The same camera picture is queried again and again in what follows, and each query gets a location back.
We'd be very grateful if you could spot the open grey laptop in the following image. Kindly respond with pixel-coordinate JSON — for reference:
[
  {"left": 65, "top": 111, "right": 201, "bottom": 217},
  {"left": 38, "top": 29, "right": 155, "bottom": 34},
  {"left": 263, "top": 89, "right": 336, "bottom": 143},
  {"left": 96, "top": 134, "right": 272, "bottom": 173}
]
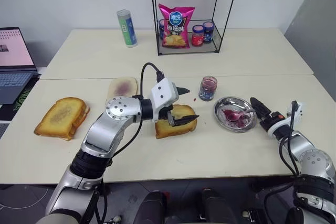
[{"left": 0, "top": 26, "right": 40, "bottom": 105}]

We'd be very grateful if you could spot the pink chips bag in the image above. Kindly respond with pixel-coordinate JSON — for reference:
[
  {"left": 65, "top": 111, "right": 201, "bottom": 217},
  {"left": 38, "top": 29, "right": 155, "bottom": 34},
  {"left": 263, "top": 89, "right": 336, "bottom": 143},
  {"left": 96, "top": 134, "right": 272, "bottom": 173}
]
[{"left": 158, "top": 3, "right": 196, "bottom": 49}]

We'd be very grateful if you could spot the black green desk mat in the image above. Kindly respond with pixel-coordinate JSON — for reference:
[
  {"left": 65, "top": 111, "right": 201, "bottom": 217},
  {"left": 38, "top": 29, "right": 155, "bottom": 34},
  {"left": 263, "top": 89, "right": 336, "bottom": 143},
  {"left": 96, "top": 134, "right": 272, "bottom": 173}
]
[{"left": 0, "top": 76, "right": 41, "bottom": 122}]

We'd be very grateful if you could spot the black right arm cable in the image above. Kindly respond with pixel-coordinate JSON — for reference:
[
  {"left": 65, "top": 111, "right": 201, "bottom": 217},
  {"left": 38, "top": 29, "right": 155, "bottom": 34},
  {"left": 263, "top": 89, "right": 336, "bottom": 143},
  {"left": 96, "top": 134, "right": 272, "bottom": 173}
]
[{"left": 278, "top": 100, "right": 301, "bottom": 176}]

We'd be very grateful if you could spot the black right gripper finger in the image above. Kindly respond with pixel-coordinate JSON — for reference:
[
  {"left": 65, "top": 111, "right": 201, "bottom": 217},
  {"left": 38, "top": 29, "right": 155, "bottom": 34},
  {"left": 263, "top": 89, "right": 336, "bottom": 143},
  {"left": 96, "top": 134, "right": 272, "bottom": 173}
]
[
  {"left": 249, "top": 97, "right": 264, "bottom": 123},
  {"left": 254, "top": 98, "right": 271, "bottom": 118}
]

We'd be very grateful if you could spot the dark rounded shape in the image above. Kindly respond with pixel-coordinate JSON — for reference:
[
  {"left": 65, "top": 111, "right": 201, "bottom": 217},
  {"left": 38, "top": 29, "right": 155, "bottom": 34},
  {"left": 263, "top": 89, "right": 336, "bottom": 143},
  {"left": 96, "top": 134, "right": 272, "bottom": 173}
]
[
  {"left": 201, "top": 187, "right": 237, "bottom": 224},
  {"left": 136, "top": 191, "right": 167, "bottom": 224}
]

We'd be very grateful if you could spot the green blue cylindrical can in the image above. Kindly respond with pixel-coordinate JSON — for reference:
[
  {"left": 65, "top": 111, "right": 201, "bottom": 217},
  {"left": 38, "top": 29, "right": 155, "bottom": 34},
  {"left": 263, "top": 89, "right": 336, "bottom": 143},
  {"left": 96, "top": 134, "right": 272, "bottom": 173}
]
[{"left": 116, "top": 9, "right": 138, "bottom": 48}]

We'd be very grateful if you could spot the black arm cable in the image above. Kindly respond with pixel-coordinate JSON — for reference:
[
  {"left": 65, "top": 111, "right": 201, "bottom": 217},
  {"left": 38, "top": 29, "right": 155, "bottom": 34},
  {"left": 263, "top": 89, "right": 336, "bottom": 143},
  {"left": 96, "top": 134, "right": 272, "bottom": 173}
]
[
  {"left": 104, "top": 62, "right": 165, "bottom": 167},
  {"left": 278, "top": 100, "right": 301, "bottom": 176}
]

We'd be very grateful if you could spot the blue label jam jar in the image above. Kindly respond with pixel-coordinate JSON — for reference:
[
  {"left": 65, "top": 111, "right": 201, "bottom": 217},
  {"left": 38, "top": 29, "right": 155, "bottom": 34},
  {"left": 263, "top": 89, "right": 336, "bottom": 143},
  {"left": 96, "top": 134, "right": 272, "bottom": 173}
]
[{"left": 202, "top": 21, "right": 215, "bottom": 44}]

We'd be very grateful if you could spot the white bread slice with jam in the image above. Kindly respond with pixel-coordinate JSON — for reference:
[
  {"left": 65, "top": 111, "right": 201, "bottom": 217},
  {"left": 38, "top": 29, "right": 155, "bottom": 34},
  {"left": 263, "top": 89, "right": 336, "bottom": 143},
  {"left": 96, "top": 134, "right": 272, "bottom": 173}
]
[{"left": 107, "top": 76, "right": 139, "bottom": 105}]

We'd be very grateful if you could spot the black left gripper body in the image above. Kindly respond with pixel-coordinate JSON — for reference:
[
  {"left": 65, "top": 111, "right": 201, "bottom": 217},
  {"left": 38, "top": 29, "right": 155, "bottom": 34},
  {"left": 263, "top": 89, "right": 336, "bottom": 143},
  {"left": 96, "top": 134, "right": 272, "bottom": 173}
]
[{"left": 158, "top": 104, "right": 174, "bottom": 125}]

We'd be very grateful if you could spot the round metal plate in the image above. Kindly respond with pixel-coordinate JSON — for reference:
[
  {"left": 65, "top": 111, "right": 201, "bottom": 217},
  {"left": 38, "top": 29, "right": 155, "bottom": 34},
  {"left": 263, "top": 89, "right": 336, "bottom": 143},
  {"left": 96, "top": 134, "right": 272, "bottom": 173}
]
[{"left": 213, "top": 96, "right": 258, "bottom": 133}]

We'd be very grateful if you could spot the red label jam jar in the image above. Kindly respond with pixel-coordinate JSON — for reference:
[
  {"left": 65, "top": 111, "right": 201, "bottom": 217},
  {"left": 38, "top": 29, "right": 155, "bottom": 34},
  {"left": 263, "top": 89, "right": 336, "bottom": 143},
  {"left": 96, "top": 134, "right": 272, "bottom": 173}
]
[{"left": 191, "top": 24, "right": 205, "bottom": 46}]

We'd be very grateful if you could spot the open glass jam jar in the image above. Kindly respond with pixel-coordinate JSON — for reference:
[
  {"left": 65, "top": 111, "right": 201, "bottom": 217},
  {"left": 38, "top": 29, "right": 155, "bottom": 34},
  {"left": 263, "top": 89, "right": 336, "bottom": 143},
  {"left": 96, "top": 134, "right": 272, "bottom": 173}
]
[{"left": 198, "top": 76, "right": 218, "bottom": 101}]

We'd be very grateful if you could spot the golden toasted bread slice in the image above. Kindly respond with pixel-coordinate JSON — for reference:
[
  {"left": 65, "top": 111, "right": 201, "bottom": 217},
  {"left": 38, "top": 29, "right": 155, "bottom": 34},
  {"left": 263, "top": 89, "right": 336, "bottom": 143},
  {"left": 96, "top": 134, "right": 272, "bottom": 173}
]
[{"left": 154, "top": 104, "right": 198, "bottom": 140}]

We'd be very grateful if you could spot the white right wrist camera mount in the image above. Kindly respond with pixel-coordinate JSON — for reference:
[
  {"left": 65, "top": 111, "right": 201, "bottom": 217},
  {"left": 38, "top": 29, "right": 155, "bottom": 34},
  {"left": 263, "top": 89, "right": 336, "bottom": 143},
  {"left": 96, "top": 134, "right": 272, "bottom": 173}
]
[{"left": 265, "top": 101, "right": 306, "bottom": 140}]

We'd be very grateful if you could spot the stacked toasted bread sandwich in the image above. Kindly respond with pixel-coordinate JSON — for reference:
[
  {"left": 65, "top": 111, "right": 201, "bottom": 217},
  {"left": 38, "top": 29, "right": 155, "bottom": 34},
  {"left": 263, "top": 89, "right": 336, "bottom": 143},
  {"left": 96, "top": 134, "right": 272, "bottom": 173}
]
[{"left": 33, "top": 97, "right": 91, "bottom": 141}]

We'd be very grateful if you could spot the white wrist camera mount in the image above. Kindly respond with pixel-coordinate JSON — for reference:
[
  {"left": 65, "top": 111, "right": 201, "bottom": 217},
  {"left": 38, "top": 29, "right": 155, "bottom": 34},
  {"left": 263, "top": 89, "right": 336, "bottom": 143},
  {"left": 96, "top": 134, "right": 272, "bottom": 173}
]
[
  {"left": 148, "top": 78, "right": 180, "bottom": 123},
  {"left": 265, "top": 101, "right": 306, "bottom": 140}
]

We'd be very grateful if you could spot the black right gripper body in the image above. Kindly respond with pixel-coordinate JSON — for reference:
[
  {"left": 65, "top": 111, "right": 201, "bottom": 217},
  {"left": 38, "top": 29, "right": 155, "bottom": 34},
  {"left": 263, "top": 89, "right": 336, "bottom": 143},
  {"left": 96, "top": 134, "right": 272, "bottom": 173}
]
[{"left": 259, "top": 111, "right": 290, "bottom": 132}]

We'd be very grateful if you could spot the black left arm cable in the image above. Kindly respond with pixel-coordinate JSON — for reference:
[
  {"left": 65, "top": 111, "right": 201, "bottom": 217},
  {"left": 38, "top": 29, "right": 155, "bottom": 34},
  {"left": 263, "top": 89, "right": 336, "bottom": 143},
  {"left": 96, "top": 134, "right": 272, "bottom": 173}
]
[{"left": 104, "top": 62, "right": 165, "bottom": 167}]

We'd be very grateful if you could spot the black wire rack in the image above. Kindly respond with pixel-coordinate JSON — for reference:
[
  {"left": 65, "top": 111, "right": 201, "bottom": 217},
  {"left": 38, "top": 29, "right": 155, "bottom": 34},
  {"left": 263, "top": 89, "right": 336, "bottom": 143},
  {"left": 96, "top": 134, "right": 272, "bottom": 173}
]
[{"left": 149, "top": 0, "right": 242, "bottom": 57}]

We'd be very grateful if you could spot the metal spoon with jam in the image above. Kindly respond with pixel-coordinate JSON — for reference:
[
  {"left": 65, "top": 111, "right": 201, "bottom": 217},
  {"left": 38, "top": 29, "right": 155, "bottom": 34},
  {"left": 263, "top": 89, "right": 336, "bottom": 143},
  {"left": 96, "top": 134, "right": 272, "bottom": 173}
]
[{"left": 225, "top": 107, "right": 256, "bottom": 123}]

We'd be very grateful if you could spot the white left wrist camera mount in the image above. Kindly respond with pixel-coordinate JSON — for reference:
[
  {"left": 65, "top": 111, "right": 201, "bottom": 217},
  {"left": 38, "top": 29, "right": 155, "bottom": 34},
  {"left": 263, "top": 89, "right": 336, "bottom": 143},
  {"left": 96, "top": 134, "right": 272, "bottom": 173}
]
[{"left": 148, "top": 78, "right": 180, "bottom": 123}]

